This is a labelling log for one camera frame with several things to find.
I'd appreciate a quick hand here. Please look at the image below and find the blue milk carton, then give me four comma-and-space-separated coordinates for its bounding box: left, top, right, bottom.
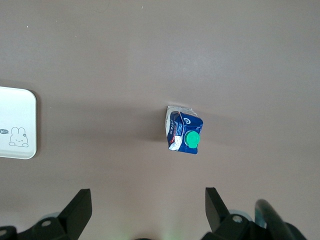
164, 104, 204, 155

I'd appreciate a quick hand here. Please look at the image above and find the cream rabbit print tray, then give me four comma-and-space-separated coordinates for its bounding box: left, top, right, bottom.
0, 86, 38, 160

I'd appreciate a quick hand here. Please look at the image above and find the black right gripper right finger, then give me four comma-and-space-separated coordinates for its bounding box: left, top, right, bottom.
201, 186, 266, 240

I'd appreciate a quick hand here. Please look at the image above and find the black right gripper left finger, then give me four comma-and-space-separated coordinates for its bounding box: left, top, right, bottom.
14, 188, 93, 240

